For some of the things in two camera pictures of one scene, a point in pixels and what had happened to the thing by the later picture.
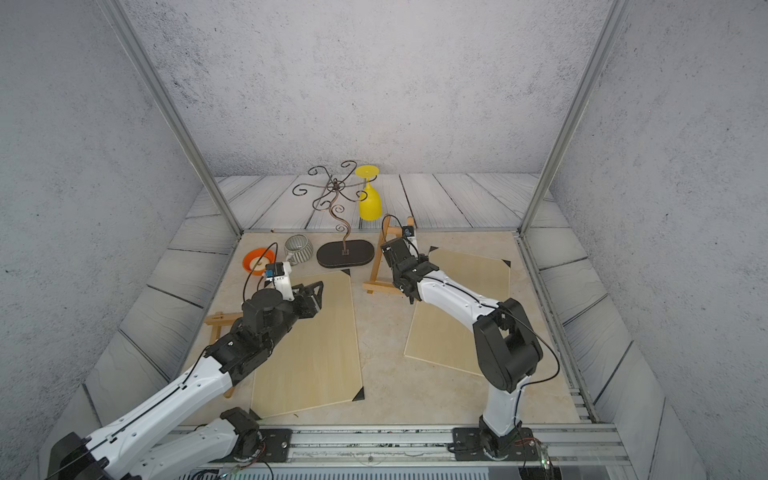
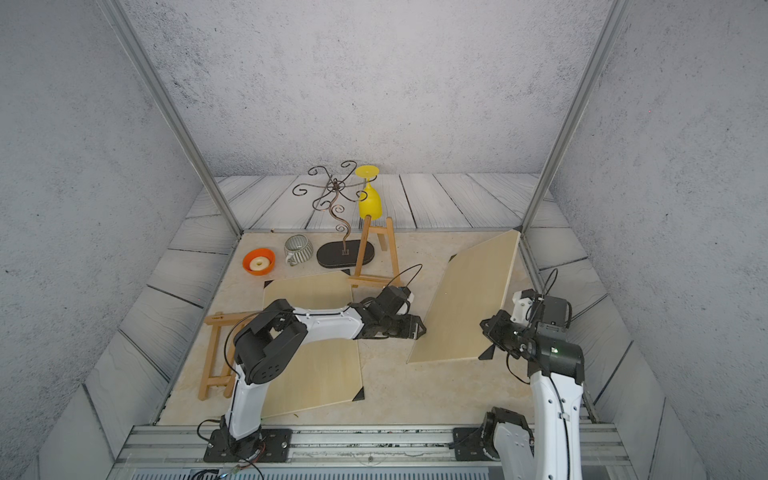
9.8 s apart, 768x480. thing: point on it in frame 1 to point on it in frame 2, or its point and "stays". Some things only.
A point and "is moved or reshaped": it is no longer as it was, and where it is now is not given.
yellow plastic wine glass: (370, 202) stays
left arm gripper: (305, 294) to (412, 321)
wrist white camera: (279, 276) to (405, 308)
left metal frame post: (123, 24) stays
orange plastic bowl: (256, 260) stays
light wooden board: (316, 362) stays
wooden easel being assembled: (376, 285) is moved or reshaped
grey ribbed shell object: (298, 249) stays
